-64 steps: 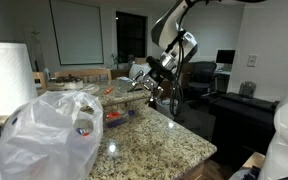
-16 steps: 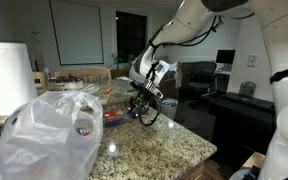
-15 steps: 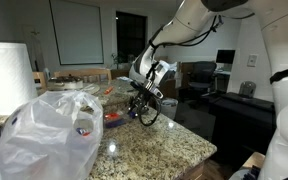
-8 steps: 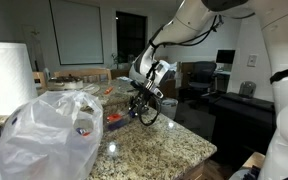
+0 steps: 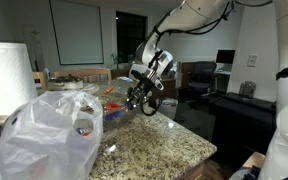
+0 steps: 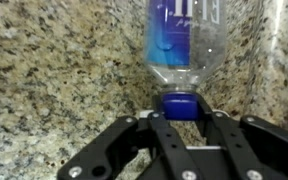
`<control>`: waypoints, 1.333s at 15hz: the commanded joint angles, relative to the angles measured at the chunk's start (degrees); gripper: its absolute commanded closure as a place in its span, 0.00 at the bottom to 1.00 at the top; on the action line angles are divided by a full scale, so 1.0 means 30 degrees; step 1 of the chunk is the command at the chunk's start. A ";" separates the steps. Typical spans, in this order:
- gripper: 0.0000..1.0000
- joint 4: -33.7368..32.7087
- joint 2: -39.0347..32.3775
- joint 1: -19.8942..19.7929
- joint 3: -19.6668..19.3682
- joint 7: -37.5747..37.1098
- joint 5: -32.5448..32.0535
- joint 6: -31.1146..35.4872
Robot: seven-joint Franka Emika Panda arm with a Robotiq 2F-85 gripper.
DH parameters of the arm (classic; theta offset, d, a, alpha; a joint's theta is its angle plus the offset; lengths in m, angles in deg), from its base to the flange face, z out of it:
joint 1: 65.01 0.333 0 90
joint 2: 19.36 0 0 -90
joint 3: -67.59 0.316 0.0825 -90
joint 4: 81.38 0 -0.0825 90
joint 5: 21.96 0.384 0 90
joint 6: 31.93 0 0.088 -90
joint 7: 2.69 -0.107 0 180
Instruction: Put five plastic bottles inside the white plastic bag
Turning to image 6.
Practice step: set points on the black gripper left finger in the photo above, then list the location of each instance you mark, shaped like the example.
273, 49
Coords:
117, 146

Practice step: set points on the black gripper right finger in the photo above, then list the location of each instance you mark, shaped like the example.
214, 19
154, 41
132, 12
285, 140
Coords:
267, 146

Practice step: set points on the clear plastic bottle blue cap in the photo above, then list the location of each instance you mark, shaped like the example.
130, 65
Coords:
170, 40

